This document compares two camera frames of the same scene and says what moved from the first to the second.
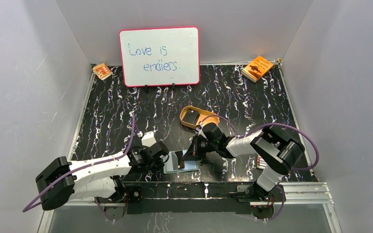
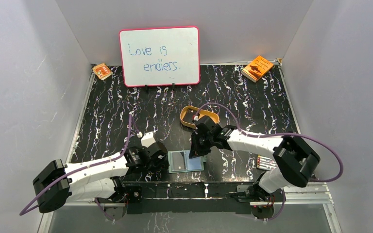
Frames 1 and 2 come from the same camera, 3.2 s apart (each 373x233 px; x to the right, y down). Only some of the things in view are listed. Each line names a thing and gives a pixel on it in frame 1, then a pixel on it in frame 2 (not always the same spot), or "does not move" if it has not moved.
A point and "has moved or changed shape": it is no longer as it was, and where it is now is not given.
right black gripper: x=192 y=153 → x=195 y=150
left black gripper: x=160 y=157 does not move
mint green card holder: x=171 y=166 has moved or changed shape
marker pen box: x=261 y=162 does not move
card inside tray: x=191 y=116 does not move
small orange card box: x=102 y=71 does not move
